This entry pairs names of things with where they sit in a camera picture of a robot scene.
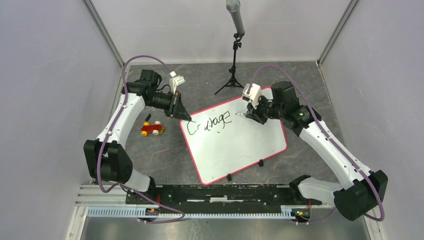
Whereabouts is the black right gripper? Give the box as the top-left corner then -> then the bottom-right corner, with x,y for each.
246,93 -> 285,125

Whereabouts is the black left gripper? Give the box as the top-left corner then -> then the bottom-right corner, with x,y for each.
146,90 -> 191,121

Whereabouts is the black marker cap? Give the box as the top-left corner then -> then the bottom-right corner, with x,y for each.
145,114 -> 152,122

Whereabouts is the pink framed whiteboard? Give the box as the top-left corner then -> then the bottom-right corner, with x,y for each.
179,96 -> 288,185

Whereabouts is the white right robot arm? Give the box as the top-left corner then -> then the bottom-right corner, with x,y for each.
242,81 -> 388,222

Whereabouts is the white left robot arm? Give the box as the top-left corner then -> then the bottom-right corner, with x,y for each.
83,69 -> 192,204

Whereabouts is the red yellow toy car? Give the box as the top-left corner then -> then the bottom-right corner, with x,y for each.
140,121 -> 165,136

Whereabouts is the black tripod stand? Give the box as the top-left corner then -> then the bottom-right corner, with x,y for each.
214,33 -> 244,95

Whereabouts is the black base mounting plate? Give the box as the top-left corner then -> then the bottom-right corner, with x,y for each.
146,184 -> 322,215

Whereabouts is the silver microphone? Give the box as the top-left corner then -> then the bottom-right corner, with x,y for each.
225,0 -> 245,36

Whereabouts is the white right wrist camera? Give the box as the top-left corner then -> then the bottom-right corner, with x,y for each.
241,83 -> 262,110

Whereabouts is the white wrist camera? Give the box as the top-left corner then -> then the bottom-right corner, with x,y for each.
241,83 -> 262,110
169,71 -> 185,95

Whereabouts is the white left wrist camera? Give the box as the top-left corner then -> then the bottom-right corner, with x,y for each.
169,71 -> 185,95

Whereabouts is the white toothed cable rail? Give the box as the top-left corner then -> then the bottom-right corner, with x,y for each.
86,205 -> 307,220

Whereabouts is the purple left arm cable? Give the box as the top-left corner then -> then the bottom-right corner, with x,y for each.
96,54 -> 187,224

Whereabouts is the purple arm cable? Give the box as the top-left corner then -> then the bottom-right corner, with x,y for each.
246,64 -> 386,226
96,54 -> 187,224

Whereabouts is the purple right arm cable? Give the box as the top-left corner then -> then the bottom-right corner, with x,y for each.
246,64 -> 386,226

